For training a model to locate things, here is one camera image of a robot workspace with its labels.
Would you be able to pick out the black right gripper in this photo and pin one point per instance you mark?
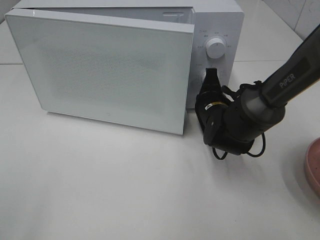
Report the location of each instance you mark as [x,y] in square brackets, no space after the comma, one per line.
[211,103]

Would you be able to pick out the white microwave door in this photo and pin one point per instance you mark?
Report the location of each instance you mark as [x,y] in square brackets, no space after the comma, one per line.
[125,71]

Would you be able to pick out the pink round plate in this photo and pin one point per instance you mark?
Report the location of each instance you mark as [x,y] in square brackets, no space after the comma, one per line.
[312,166]

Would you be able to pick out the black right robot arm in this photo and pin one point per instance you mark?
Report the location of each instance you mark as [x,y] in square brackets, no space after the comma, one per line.
[235,122]

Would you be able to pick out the lower white timer knob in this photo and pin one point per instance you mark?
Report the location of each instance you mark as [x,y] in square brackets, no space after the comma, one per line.
[201,77]

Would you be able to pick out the upper white power knob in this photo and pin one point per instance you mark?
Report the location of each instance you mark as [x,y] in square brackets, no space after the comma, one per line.
[215,47]

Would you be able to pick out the white microwave oven body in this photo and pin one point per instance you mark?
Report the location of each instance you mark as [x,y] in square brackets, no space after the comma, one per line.
[206,18]

